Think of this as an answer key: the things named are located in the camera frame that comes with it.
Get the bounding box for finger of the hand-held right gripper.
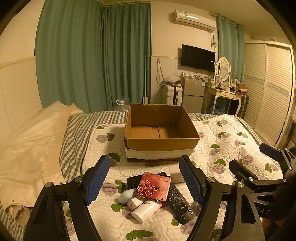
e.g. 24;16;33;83
229;159;286;186
259;143;296;171

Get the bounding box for black wall television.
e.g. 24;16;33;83
181;44;216;72

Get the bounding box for clear plastic bag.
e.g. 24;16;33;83
165;75;183;85

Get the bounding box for wide green curtain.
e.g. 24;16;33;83
35;0;104;114

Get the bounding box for narrow green curtain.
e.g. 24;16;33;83
216;17;245;84

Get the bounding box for cream duvet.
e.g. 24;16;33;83
0;101;85;226

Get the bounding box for white air conditioner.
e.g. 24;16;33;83
173;9;217;32

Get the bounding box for small silver fridge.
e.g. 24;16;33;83
181;76;206;113

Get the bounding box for blue basket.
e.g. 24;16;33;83
214;105;229;115

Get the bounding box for dark suitcase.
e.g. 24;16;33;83
236;94;250;118

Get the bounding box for cardboard box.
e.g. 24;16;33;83
124;103;200;163

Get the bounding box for oval white mirror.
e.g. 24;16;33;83
216;57;231;82

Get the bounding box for green checkered bed sheet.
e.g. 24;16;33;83
0;111;262;241

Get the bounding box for white suitcase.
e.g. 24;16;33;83
161;84;184;106

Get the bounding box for black remote control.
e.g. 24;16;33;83
166;182;200;225

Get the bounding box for clear water jug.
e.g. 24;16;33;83
115;98;130;112

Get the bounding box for light blue oval case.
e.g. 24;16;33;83
119;188;137;204

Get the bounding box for white louvred wardrobe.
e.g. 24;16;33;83
240;40;295;149

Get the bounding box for large white bottle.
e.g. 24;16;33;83
132;199;162;224

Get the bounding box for hanging cables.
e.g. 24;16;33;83
156;59;167;88

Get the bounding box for black power adapter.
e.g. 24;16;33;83
127;171;168;190

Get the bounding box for floral quilted blanket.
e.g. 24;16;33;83
61;115;285;241

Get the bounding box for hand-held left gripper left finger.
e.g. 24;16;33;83
23;155;110;241

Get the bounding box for small white bottle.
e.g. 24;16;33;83
127;196;145;211

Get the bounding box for small white box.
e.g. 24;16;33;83
169;165;185;183

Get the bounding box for white dressing table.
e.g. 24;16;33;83
201;85;243;116

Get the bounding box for white flat mop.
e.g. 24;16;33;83
142;54;149;105

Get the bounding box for red rose-patterned box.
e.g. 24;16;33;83
135;172;172;202

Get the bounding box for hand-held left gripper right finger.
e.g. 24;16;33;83
179;155;265;241

